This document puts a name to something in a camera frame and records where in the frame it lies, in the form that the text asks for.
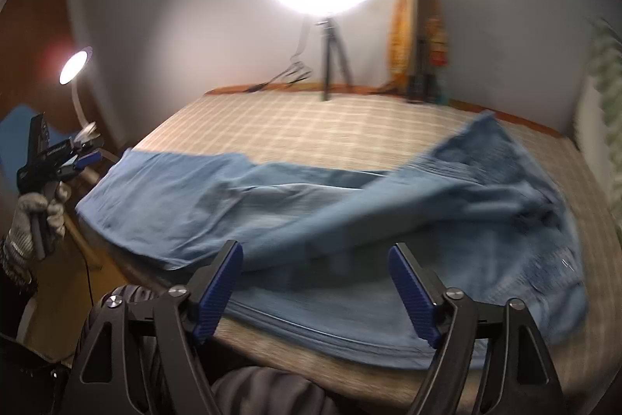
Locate light blue denim pants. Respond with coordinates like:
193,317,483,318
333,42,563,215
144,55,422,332
76,114,588,370

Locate dark sleeved left forearm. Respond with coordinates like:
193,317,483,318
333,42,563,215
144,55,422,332
0,252,38,338

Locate grey knit gloved left hand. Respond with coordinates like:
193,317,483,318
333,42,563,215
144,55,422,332
1,183,72,287

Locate white desk lamp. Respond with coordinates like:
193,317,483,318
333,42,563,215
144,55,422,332
59,46,99,142

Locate dark striped trouser leg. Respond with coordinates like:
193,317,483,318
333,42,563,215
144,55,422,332
77,283,342,415

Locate brown wooden door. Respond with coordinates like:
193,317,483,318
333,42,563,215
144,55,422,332
1,0,80,131

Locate beige plaid bed cover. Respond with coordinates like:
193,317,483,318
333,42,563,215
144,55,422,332
86,91,614,411

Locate small black tripod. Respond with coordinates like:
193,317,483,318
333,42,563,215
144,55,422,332
320,18,353,101

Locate folded silver tripod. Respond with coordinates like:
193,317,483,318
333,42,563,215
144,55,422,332
406,0,435,103

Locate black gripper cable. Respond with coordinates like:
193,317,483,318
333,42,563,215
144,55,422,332
79,243,98,309

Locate black ring light cable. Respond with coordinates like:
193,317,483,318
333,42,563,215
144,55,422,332
245,20,314,94

